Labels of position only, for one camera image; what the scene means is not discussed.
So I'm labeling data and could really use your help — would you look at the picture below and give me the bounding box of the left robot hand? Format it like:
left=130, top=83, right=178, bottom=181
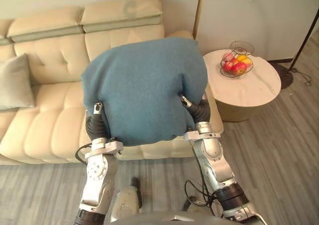
left=86, top=101, right=112, bottom=141

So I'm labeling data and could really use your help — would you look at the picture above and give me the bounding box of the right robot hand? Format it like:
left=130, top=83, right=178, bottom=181
left=179, top=94, right=212, bottom=124

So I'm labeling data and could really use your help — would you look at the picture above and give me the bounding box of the blue square cushion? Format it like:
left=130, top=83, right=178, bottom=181
left=81, top=36, right=208, bottom=147

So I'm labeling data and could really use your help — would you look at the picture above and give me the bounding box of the cream leather sofa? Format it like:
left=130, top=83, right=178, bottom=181
left=0, top=0, right=224, bottom=166

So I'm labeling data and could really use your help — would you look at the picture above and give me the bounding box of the round white side table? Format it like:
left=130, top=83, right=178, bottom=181
left=202, top=49, right=282, bottom=123

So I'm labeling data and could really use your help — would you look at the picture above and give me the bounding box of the pink peach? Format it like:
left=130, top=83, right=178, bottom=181
left=222, top=52, right=237, bottom=62

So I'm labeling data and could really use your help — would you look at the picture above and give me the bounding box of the black floor lamp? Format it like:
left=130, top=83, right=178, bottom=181
left=270, top=20, right=319, bottom=89

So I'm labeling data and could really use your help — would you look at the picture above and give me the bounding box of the pale grey square cushion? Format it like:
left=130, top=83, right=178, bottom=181
left=0, top=53, right=35, bottom=110

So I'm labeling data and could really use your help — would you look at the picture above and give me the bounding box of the golden vertical pole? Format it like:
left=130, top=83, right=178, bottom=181
left=193, top=0, right=204, bottom=40

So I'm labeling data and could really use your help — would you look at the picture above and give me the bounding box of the grey robot torso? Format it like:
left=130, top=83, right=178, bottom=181
left=116, top=209, right=265, bottom=225

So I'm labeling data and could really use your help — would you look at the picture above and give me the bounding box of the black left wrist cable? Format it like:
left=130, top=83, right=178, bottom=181
left=74, top=143, right=93, bottom=164

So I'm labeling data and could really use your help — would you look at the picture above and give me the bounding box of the wire fruit basket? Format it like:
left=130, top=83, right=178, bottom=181
left=220, top=40, right=255, bottom=78

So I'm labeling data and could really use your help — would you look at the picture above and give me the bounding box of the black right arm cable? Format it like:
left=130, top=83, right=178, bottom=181
left=183, top=180, right=225, bottom=215

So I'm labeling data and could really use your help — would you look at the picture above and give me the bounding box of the black lamp cable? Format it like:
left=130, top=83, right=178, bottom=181
left=291, top=69, right=312, bottom=86

